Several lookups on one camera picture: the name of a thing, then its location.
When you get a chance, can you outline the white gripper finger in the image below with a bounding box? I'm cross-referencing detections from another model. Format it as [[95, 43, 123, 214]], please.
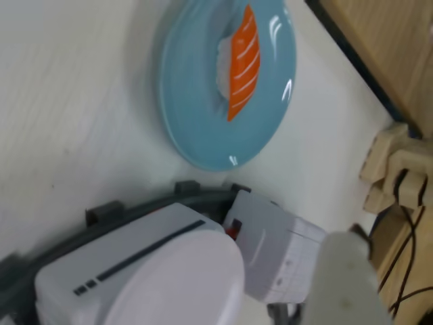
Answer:
[[300, 223, 396, 325]]

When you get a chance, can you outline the salmon nigiri sushi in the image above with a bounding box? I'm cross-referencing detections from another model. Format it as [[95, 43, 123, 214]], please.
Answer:
[[215, 3, 262, 123]]

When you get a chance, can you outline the blue round dish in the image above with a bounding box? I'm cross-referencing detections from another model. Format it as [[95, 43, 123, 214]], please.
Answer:
[[158, 0, 298, 172]]

